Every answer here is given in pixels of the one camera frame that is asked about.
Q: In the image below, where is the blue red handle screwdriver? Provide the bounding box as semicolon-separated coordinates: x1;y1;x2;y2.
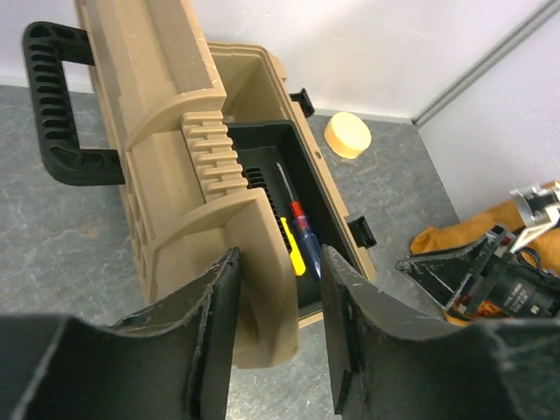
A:
276;162;321;282

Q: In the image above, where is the black tool tray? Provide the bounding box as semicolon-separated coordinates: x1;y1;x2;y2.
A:
225;119;358;307

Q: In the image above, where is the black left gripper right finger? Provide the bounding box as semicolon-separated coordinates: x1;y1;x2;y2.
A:
320;246;559;419

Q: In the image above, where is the yellow handle screwdriver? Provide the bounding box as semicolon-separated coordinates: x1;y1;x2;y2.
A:
280;217;306;277

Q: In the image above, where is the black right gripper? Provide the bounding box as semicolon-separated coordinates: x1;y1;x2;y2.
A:
395;225;559;319

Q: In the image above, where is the right aluminium corner profile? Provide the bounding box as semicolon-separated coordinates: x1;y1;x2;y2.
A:
411;0;559;128

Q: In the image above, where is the orange cloth bag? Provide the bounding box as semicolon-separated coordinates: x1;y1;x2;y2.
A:
410;179;560;329

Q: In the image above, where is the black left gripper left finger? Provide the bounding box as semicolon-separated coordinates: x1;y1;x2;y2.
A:
1;248;242;419

